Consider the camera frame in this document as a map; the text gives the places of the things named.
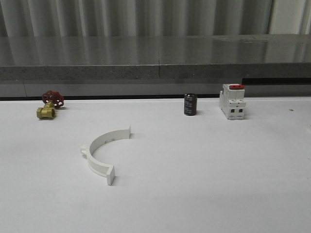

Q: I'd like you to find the white circuit breaker red switch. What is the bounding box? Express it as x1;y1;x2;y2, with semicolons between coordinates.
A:
220;83;246;120

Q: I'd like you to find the black cylindrical capacitor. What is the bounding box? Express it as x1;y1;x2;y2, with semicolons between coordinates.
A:
184;93;197;116

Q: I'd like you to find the grey stone countertop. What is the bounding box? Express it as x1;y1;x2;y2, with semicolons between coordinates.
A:
0;35;311;84

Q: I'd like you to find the white half-ring pipe clamp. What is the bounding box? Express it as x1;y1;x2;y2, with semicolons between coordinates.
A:
80;126;131;185

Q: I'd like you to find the brass valve red handwheel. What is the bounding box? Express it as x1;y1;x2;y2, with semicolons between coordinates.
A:
36;90;64;119

